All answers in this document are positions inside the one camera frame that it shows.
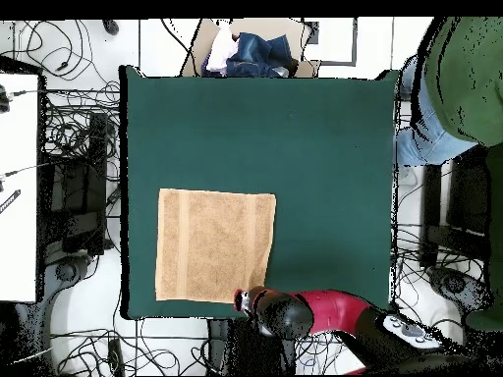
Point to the black power strip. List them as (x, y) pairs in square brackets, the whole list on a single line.
[(116, 355)]

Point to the tan terry towel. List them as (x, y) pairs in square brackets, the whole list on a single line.
[(212, 243)]

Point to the pale pink garment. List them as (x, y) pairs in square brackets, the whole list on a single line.
[(220, 51)]

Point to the brown cardboard box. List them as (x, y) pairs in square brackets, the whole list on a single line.
[(200, 47)]

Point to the black upright bar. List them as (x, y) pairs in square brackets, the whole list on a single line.
[(432, 204)]

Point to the white desk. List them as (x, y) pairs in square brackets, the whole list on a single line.
[(17, 188)]

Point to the blue denim jeans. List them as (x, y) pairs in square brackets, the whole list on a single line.
[(259, 55)]

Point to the green hanging cloth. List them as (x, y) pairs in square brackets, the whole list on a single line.
[(496, 235)]

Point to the dark green table cloth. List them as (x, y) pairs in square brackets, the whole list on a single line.
[(314, 157)]

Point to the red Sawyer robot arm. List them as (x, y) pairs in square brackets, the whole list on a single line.
[(334, 310)]

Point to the person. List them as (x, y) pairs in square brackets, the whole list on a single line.
[(471, 78)]

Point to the small black desk device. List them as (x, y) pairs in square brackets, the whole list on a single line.
[(4, 102)]

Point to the black flat case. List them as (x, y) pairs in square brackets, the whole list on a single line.
[(467, 196)]

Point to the dark round floor stand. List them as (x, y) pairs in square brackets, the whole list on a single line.
[(456, 284), (67, 271)]

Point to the black oval device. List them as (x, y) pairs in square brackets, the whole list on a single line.
[(111, 26)]

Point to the black flat strip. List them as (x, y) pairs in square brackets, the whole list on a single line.
[(10, 201)]

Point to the black equipment stand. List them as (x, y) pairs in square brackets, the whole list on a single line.
[(78, 196)]

